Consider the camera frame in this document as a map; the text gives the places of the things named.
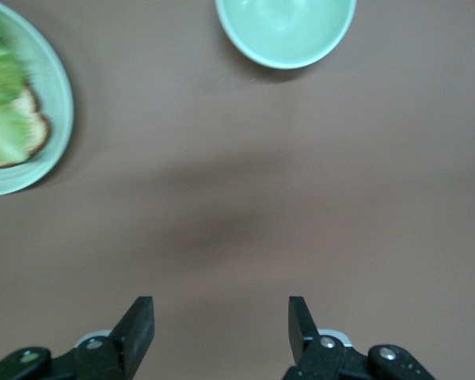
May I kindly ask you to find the small green bowl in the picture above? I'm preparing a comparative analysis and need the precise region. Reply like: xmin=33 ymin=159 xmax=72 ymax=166
xmin=215 ymin=0 xmax=357 ymax=70

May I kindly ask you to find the toasted bread slice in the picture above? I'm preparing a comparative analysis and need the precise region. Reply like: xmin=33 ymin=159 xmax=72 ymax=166
xmin=0 ymin=85 xmax=51 ymax=169

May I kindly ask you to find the green lettuce leaf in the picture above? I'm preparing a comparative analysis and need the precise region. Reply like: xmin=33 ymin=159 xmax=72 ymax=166
xmin=0 ymin=3 xmax=29 ymax=165

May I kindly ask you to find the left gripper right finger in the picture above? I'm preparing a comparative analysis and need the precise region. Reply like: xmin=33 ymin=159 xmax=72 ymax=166
xmin=283 ymin=295 xmax=436 ymax=380

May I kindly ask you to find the green plate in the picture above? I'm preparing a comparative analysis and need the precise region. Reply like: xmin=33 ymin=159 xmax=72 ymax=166
xmin=0 ymin=0 xmax=74 ymax=198

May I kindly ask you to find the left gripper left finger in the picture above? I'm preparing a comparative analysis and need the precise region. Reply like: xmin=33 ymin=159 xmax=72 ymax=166
xmin=0 ymin=295 xmax=156 ymax=380

